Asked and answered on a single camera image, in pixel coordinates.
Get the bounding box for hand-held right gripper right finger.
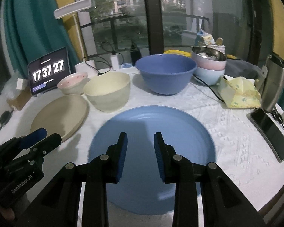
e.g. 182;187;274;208
154;132;267;227

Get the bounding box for black round puck with cable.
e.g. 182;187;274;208
0;110;11;148

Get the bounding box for cream bowl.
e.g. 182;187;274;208
83;72;130;112

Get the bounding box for black lamp cable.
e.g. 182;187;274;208
82;41;117;76

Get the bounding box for black smartphone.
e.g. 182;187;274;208
250;109;284;163

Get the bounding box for small white box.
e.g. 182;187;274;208
16;78;30;91

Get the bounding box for white slotted basket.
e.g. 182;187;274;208
199;40;226;55

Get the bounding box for pink seed-patterned bowl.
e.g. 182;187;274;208
57;72;89;95

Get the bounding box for pink steel-lined bowl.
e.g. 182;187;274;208
191;46;228;71

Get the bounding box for white charger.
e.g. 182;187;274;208
110;54;121;71

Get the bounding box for beige plate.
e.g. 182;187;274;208
30;94;90;143

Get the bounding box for yellow curtain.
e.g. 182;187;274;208
51;0;87;61
267;0;284;61

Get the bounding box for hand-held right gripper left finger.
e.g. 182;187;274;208
14;132;128;227

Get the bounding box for steel thermos flask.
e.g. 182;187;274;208
260;54;284;113

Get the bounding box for light blue plate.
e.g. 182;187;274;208
88;106;216;216

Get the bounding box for large blue bowl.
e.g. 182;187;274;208
135;54;197;96

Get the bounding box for dark window frame post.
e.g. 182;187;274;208
142;0;165;55

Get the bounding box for person's left hand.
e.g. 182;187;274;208
0;206;15;224

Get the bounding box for grey cloth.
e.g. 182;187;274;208
225;59;263;79

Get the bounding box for cardboard box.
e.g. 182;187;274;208
7;89;34;111

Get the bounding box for pale blue bowl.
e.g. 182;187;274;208
194;66;226;86

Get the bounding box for white desk lamp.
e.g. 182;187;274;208
54;0;97;79

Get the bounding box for yellow wipes packet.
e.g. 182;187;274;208
163;50;192;57

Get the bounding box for black adapter cable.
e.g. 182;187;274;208
193;75;225;103

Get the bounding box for yellow tissue pack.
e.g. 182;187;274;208
218;75;261;108

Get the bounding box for black power adapter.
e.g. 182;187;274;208
130;43;142;66

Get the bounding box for tablet with clock display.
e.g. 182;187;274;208
28;47;71;96

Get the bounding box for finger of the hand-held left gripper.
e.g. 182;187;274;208
19;128;47;147
30;134;62;158

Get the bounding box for teal curtain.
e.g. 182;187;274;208
3;0;82;86

